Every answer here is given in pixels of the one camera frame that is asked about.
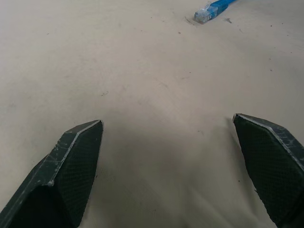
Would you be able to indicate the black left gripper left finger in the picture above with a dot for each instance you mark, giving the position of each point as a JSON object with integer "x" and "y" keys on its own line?
{"x": 71, "y": 171}

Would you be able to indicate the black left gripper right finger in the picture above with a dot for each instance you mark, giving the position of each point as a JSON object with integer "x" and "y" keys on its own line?
{"x": 273, "y": 171}

